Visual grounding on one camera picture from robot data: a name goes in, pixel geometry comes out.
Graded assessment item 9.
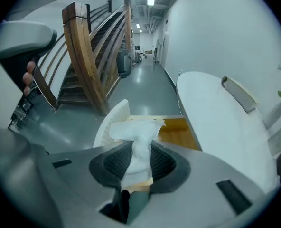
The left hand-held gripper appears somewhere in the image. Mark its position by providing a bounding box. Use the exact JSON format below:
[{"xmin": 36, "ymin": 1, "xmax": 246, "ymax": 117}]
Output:
[{"xmin": 0, "ymin": 20, "xmax": 58, "ymax": 97}]

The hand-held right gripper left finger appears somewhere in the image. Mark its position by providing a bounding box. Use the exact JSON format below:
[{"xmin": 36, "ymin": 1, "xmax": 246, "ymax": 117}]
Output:
[{"xmin": 32, "ymin": 140, "xmax": 134, "ymax": 228}]

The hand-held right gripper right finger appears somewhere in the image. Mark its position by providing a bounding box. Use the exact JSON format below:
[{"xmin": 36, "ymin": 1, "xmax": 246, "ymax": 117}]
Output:
[{"xmin": 128, "ymin": 140, "xmax": 267, "ymax": 228}]

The white paper item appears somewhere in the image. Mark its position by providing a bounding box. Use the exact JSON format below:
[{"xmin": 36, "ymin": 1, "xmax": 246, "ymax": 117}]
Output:
[{"xmin": 109, "ymin": 118, "xmax": 167, "ymax": 188}]

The person's left hand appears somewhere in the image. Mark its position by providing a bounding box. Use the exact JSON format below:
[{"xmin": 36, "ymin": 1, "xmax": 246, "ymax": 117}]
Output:
[{"xmin": 22, "ymin": 60, "xmax": 37, "ymax": 96}]

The white rounded cabinet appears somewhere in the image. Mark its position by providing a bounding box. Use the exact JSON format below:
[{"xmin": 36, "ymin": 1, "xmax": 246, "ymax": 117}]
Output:
[{"xmin": 176, "ymin": 71, "xmax": 281, "ymax": 194}]

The wooden staircase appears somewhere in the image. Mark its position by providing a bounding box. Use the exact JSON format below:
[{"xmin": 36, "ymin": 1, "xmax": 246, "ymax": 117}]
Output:
[{"xmin": 33, "ymin": 0, "xmax": 134, "ymax": 117}]

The black rack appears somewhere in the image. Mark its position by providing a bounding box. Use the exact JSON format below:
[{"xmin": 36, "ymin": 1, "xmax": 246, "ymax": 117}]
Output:
[{"xmin": 8, "ymin": 88, "xmax": 40, "ymax": 131}]

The grey book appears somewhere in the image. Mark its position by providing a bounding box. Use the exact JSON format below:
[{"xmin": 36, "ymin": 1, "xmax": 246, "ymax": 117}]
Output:
[{"xmin": 220, "ymin": 76, "xmax": 260, "ymax": 114}]

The grey vase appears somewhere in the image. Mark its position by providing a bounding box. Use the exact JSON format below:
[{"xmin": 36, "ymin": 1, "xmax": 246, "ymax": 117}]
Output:
[{"xmin": 263, "ymin": 102, "xmax": 281, "ymax": 129}]

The black bin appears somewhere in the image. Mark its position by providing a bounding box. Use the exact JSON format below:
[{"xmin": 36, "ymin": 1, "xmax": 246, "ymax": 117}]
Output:
[{"xmin": 116, "ymin": 50, "xmax": 133, "ymax": 78}]

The white cable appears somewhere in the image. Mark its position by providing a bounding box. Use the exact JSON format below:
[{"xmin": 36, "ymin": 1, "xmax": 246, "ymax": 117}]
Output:
[{"xmin": 177, "ymin": 95, "xmax": 186, "ymax": 115}]

